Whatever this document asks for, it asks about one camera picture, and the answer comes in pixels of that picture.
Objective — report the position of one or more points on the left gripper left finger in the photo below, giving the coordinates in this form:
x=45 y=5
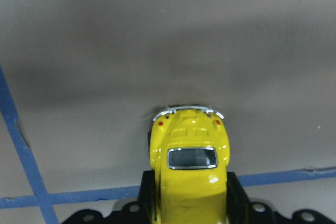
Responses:
x=143 y=210

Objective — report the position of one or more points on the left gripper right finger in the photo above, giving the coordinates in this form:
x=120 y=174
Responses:
x=239 y=208

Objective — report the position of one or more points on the yellow beetle toy car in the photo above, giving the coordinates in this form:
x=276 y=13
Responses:
x=189 y=154

